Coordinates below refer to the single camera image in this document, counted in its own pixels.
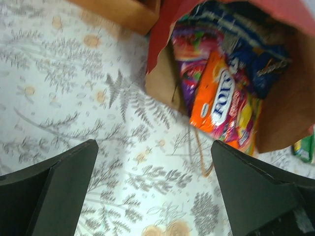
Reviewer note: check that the blue snack packet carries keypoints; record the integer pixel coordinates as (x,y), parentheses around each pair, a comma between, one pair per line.
(254,48)

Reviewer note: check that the orange candy packet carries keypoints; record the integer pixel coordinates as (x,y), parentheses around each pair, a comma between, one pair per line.
(214,97)

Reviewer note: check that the red paper bag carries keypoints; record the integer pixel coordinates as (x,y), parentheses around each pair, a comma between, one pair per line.
(289,110)

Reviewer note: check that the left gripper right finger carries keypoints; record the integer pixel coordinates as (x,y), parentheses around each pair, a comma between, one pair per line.
(261,199)

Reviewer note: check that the green snack packet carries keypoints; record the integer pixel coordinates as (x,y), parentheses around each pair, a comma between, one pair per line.
(304,149)

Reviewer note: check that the floral table mat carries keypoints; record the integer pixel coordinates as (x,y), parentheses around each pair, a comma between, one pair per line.
(66,76)

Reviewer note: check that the yellow candy packet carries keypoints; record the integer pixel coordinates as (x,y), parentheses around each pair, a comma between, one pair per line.
(239,127)

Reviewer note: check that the orange wooden tray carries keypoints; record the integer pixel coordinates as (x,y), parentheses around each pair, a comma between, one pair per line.
(136,15)

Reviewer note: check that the purple candy packet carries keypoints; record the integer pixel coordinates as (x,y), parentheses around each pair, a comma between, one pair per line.
(192,47)

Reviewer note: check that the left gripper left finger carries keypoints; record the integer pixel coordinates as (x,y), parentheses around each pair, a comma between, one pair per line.
(46,199)

